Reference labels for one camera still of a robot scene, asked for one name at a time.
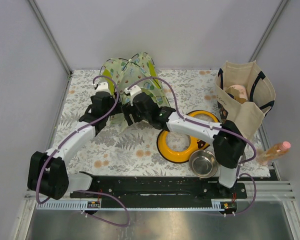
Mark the avocado print cushion mat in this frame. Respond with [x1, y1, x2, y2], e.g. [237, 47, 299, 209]
[110, 113, 129, 133]

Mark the green avocado pet tent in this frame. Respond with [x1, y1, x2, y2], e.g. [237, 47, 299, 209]
[99, 52, 170, 107]

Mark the yellow double bowl stand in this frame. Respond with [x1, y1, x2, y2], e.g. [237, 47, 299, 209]
[156, 109, 222, 165]

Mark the steel pet bowl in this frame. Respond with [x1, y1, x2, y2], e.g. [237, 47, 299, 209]
[188, 149, 219, 179]

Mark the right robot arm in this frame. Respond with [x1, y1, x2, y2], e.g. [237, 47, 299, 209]
[123, 90, 246, 198]

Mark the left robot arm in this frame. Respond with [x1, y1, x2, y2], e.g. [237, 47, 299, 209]
[27, 90, 118, 204]

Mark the floral table mat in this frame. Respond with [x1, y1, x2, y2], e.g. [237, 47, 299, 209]
[49, 68, 272, 178]

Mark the beige canvas tote bag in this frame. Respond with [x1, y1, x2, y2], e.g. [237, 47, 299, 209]
[215, 61, 276, 140]

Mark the pink cap plastic bottle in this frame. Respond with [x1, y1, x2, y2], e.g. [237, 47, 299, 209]
[256, 141, 291, 166]

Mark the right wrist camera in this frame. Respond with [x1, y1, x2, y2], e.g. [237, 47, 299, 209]
[124, 85, 142, 106]

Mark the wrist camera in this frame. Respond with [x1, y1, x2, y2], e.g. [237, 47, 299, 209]
[94, 82, 112, 94]
[124, 85, 142, 106]

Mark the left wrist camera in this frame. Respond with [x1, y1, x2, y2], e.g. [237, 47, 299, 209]
[94, 82, 112, 94]

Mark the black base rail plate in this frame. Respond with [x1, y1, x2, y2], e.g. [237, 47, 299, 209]
[70, 176, 247, 209]

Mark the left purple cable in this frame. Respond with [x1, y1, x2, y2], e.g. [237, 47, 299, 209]
[35, 74, 130, 227]

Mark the white slotted cable duct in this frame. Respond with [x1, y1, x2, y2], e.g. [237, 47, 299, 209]
[36, 199, 102, 211]

